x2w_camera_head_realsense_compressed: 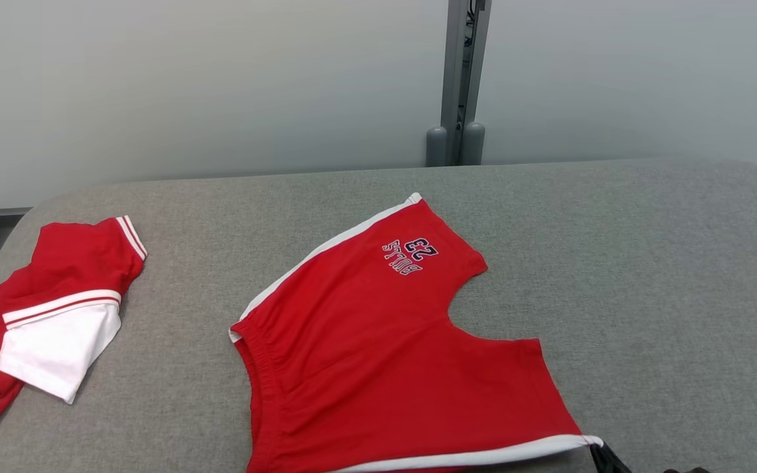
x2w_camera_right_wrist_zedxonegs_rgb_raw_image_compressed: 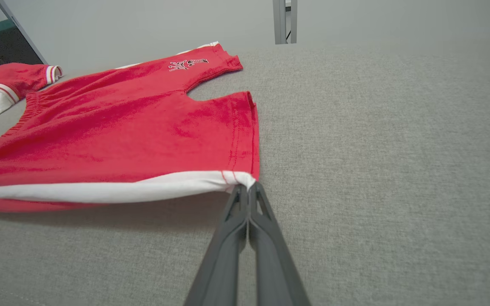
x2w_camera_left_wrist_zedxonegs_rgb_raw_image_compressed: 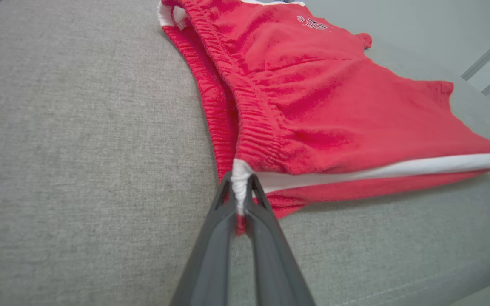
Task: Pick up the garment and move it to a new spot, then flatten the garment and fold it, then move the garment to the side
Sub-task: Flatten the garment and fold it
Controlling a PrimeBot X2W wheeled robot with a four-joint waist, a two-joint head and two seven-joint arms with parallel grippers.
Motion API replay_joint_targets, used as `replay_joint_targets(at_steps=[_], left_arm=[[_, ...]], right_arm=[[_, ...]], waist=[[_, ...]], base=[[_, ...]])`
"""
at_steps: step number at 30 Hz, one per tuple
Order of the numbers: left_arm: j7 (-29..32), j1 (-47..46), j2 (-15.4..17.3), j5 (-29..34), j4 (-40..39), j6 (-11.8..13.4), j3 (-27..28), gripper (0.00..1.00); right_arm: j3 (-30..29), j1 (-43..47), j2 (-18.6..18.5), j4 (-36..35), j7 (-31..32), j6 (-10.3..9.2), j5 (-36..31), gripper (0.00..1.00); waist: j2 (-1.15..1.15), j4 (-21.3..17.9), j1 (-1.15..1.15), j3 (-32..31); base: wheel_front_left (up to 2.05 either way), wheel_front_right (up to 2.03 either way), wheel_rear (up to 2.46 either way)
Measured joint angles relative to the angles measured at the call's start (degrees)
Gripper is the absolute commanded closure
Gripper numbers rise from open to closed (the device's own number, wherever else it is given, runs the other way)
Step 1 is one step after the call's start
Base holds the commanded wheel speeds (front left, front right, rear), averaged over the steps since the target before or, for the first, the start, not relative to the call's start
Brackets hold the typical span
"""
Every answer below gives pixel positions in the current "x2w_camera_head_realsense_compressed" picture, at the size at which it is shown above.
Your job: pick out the red shorts with white stripes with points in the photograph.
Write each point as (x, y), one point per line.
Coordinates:
(365, 341)

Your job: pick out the red white Bulls jersey shirt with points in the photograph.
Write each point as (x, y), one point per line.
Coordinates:
(56, 263)

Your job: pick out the grey slotted partition post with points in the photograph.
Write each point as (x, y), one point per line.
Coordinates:
(455, 66)

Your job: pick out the grey rounded post foot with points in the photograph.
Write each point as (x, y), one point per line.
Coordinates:
(474, 144)
(437, 148)

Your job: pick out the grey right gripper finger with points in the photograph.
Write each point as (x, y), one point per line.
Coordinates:
(608, 460)

